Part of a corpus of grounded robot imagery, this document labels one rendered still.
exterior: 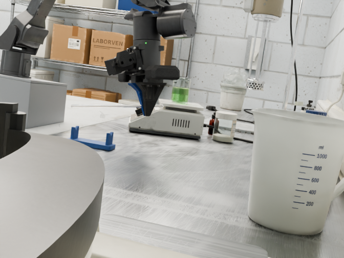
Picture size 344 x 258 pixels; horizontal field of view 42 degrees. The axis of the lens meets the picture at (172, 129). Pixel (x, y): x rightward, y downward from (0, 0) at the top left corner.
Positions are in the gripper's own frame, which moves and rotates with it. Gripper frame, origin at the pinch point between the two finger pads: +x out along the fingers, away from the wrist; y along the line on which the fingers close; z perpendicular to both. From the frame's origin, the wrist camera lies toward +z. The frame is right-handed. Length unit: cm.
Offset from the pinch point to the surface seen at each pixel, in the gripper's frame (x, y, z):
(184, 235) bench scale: 12, 52, 20
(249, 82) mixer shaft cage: -6, -38, -55
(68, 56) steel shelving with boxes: -33, -264, -53
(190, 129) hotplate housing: 8.1, -18.0, -21.0
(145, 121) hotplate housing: 5.9, -22.6, -9.7
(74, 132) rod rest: 7.0, -7.6, 13.4
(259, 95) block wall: -3, -196, -186
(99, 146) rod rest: 9.7, -3.1, 9.5
